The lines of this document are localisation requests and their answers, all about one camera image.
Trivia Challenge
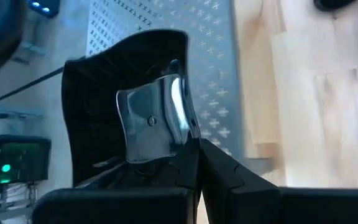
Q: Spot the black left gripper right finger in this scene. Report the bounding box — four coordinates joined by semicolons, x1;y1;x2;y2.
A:
201;138;358;224

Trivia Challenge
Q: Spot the grey perforated metal shelf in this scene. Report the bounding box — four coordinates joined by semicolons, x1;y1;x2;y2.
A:
85;0;245;159

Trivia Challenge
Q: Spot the thin black cable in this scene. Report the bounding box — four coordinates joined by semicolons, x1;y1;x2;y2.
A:
0;55;86;103

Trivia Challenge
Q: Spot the black rounded object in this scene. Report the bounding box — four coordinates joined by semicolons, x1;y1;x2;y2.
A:
313;0;357;12

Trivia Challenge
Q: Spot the grey metal bracket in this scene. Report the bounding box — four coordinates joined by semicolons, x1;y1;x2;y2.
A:
11;40;47;65

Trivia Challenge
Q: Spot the black device with blue lights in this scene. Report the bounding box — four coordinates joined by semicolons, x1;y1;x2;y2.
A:
26;0;61;19

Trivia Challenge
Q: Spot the black square mini plate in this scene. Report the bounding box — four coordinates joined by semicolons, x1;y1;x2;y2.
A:
61;29;202;187

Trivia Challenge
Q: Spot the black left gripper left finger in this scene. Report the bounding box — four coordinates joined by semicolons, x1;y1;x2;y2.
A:
32;138;202;224

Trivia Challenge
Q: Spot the black box with green light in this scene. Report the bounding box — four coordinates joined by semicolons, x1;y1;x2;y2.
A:
0;134;52;186

